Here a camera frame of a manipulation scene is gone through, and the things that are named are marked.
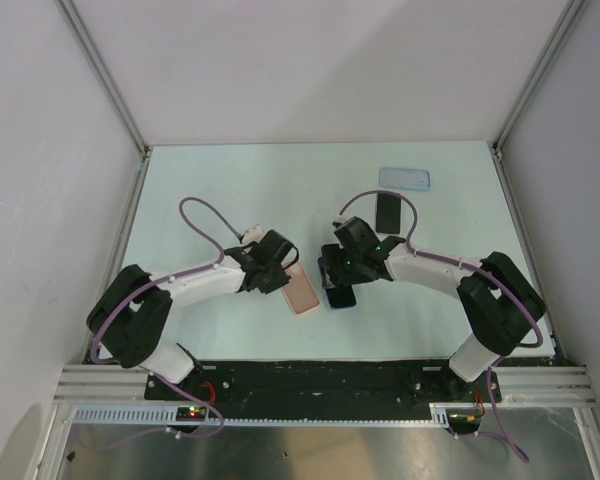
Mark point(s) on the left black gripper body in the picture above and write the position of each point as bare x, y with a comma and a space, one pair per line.
275, 279

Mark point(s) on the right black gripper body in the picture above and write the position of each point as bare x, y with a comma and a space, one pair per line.
349, 271

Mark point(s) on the blue-edged black phone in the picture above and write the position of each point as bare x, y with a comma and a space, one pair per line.
341, 297

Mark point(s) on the pink phone case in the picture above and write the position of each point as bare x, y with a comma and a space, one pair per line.
299, 292

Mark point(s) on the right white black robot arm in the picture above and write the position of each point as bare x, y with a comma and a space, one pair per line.
500, 304

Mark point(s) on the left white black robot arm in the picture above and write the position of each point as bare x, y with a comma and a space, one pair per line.
129, 321

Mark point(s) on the black phone on table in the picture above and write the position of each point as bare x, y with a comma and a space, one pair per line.
388, 214

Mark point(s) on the clear blue phone case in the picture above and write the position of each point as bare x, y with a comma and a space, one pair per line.
404, 179

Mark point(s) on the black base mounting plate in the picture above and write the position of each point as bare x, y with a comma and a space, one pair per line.
347, 391

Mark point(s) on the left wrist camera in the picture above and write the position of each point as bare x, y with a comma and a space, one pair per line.
253, 234

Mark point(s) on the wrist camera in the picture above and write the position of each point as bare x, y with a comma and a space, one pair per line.
253, 234
339, 220

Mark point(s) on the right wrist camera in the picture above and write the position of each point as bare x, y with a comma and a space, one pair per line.
339, 220

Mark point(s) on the aluminium frame rail front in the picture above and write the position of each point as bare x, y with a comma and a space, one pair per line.
520, 386

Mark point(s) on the left aluminium corner post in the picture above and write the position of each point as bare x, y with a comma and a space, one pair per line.
85, 40

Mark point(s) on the aluminium corner post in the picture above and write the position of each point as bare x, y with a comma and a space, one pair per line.
85, 40
549, 54

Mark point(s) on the right aluminium corner post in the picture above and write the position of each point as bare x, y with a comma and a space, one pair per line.
549, 54

